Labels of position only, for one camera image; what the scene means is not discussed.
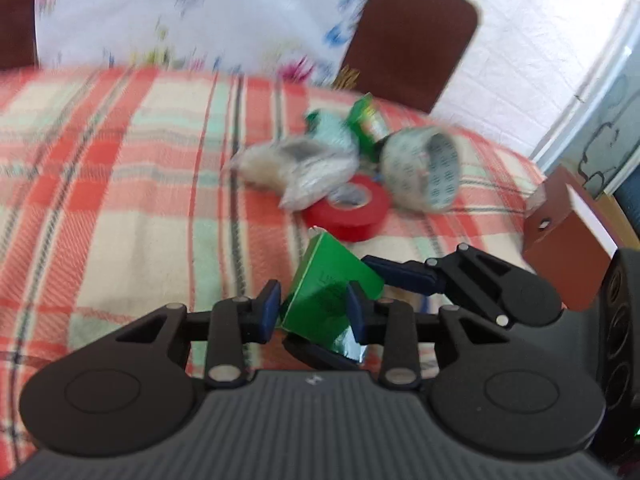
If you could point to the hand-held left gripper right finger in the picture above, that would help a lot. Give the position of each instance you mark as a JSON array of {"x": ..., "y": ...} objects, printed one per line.
[{"x": 354, "y": 311}]

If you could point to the dark wooden headboard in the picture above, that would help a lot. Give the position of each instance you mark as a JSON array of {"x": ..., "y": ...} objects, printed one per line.
[{"x": 17, "y": 10}]

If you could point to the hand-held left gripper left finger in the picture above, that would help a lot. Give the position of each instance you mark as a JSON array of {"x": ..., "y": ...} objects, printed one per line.
[{"x": 270, "y": 310}]

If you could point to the brown box lid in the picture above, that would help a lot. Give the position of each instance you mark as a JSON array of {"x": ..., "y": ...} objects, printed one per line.
[{"x": 410, "y": 35}]

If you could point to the clear plastic bag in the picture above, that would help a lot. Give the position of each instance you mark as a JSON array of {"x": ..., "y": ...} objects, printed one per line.
[{"x": 295, "y": 167}]

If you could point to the red tape roll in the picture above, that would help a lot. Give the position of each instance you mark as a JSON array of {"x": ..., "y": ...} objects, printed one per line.
[{"x": 350, "y": 215}]

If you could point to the small green box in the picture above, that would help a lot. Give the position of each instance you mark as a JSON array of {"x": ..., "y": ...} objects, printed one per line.
[{"x": 367, "y": 122}]

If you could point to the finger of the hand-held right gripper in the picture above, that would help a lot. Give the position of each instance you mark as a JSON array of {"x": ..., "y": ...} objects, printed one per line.
[
  {"x": 320, "y": 355},
  {"x": 400, "y": 272}
]

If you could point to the brown cardboard box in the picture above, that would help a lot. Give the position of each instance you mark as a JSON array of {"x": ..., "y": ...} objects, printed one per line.
[{"x": 560, "y": 250}]

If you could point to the white floral pillow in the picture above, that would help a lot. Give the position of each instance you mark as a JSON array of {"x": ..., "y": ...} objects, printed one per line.
[{"x": 200, "y": 15}]

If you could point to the clear printed tape roll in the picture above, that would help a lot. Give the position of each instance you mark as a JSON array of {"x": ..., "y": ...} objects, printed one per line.
[{"x": 407, "y": 170}]

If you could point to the teal packet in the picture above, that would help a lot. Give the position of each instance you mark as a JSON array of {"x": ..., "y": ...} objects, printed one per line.
[{"x": 330, "y": 130}]

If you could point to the red plaid blanket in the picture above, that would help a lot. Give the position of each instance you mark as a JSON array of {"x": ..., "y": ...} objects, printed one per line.
[{"x": 125, "y": 175}]

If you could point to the black speaker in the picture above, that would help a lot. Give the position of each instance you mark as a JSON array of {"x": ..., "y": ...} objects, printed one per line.
[{"x": 622, "y": 340}]

